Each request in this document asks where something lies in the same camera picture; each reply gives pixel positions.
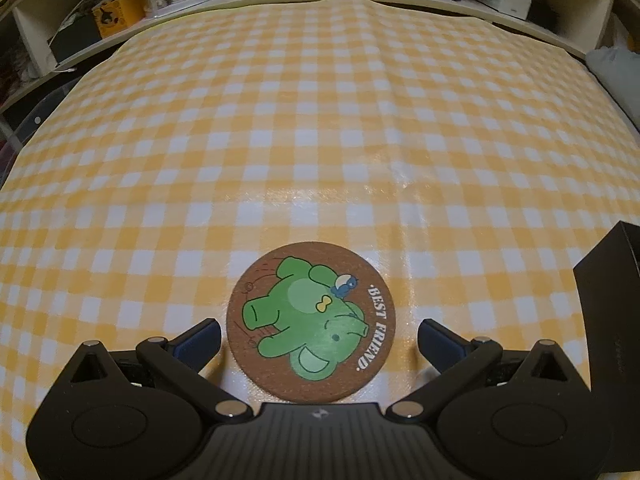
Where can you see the clear plastic sheet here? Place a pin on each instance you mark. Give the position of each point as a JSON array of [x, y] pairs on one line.
[[27, 120]]

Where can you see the grey pillow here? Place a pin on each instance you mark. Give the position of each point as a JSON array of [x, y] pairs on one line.
[[617, 80]]

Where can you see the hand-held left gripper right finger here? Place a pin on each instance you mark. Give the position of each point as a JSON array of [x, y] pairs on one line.
[[440, 341]]

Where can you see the round green elephant coaster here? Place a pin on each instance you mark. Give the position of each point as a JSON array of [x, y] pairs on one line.
[[310, 325]]

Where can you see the yellow cardboard box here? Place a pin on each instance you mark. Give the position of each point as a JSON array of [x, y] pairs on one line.
[[120, 9]]

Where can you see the yellow checked cloth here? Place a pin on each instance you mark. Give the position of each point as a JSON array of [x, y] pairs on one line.
[[300, 135]]

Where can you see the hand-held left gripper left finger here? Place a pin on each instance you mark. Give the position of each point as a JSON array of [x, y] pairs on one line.
[[200, 341]]

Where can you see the cream wooden shelf unit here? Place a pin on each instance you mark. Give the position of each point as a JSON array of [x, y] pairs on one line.
[[35, 40]]

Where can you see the large black box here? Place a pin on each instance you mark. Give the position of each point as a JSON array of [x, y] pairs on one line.
[[615, 310]]

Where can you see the dark grey box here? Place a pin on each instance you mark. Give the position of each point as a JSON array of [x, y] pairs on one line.
[[76, 41]]

